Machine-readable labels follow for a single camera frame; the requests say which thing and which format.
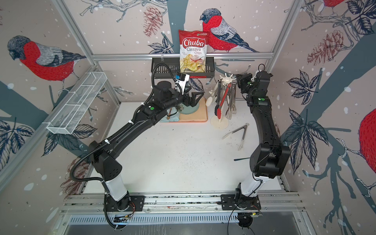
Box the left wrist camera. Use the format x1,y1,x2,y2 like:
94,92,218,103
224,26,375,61
175,72,190,95

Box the Chuba cassava chips bag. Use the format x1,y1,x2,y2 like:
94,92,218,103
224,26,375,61
179,30,209,73

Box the black steel tongs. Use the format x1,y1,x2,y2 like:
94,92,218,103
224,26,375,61
214,80,222,116

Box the plain steel tongs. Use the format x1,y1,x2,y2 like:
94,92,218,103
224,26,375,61
221,122,250,151

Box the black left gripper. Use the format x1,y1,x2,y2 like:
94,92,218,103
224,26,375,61
162,85,203,112

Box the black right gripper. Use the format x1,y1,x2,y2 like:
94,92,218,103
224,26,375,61
235,73,255,98

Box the green ceramic plate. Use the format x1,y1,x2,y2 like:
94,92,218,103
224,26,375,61
177,104,199,115

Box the white mesh wall basket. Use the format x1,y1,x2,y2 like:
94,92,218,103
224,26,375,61
47,71,107,135

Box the black wire shelf basket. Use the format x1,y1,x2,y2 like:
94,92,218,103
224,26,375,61
151,57,215,79

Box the cream handled utensil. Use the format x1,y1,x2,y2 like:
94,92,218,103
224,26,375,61
225,82,237,120

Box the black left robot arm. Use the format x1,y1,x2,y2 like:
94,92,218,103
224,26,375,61
70,63,204,202

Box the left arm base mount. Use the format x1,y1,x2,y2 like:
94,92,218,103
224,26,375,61
104,193,146,212

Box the orange tray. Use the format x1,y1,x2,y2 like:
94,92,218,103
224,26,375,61
179,98,208,122

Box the cream utensil rack stand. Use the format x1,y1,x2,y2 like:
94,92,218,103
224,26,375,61
206,73,236,129

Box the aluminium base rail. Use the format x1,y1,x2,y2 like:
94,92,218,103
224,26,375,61
55,191,308,228

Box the red silicone tongs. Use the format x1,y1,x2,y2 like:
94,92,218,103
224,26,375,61
217,83,232,119

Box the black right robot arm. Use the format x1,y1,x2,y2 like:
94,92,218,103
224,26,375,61
236,70,290,197

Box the colourful handled knife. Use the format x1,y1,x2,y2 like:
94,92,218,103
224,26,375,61
166,108,172,120

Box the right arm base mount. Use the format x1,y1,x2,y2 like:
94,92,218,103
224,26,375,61
217,183,261,211

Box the light blue cloth napkin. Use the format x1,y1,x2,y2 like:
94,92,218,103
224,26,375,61
160,113,180,123

